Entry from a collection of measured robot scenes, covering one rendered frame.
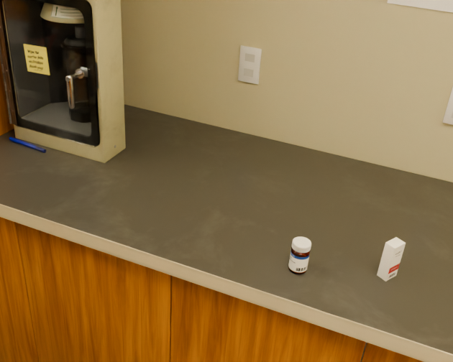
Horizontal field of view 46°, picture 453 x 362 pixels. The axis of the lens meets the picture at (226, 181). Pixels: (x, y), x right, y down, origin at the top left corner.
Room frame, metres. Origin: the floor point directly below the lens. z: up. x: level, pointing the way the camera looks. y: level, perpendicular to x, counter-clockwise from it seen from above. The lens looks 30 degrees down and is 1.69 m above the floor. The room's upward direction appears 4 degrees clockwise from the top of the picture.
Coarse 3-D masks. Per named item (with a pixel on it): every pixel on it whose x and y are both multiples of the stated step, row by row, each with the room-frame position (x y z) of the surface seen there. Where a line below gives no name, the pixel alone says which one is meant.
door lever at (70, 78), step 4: (76, 72) 1.33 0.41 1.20; (80, 72) 1.33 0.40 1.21; (68, 76) 1.29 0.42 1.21; (72, 76) 1.29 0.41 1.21; (76, 76) 1.31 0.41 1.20; (80, 76) 1.33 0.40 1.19; (68, 80) 1.28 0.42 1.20; (72, 80) 1.29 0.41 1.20; (68, 84) 1.29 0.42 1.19; (72, 84) 1.29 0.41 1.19; (68, 88) 1.29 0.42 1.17; (72, 88) 1.29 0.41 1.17; (68, 92) 1.29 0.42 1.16; (72, 92) 1.29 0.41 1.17; (68, 96) 1.29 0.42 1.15; (72, 96) 1.29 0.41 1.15; (68, 100) 1.29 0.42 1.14; (72, 100) 1.29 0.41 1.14; (68, 104) 1.29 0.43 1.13; (72, 104) 1.28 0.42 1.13
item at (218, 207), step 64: (128, 128) 1.57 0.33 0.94; (192, 128) 1.61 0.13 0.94; (0, 192) 1.13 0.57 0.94; (64, 192) 1.16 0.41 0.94; (128, 192) 1.18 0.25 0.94; (192, 192) 1.20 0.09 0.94; (256, 192) 1.23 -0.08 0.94; (320, 192) 1.25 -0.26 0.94; (384, 192) 1.28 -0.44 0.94; (448, 192) 1.30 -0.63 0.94; (128, 256) 0.95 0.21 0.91; (192, 256) 0.93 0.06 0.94; (256, 256) 0.95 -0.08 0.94; (320, 256) 0.97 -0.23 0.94; (448, 256) 1.01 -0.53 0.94; (320, 320) 0.79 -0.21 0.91; (384, 320) 0.78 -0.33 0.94; (448, 320) 0.79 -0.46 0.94
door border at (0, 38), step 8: (0, 16) 1.42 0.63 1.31; (0, 24) 1.42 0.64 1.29; (0, 32) 1.42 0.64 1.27; (0, 40) 1.42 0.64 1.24; (0, 56) 1.42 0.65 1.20; (8, 72) 1.42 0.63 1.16; (8, 80) 1.42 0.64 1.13; (8, 88) 1.42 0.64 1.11; (8, 96) 1.43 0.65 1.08; (8, 112) 1.42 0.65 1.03; (16, 120) 1.42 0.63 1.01
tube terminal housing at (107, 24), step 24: (96, 0) 1.33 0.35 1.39; (120, 0) 1.43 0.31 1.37; (96, 24) 1.33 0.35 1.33; (120, 24) 1.42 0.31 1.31; (96, 48) 1.33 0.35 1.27; (120, 48) 1.42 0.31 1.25; (120, 72) 1.42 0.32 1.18; (120, 96) 1.41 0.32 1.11; (120, 120) 1.41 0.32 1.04; (48, 144) 1.40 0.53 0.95; (72, 144) 1.36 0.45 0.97; (120, 144) 1.40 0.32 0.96
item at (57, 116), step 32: (0, 0) 1.42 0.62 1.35; (32, 0) 1.38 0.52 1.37; (64, 0) 1.34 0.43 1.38; (32, 32) 1.38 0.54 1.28; (64, 32) 1.35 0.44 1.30; (64, 64) 1.35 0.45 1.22; (32, 96) 1.39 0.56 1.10; (64, 96) 1.35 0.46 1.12; (96, 96) 1.32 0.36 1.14; (32, 128) 1.40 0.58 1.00; (64, 128) 1.36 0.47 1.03; (96, 128) 1.32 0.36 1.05
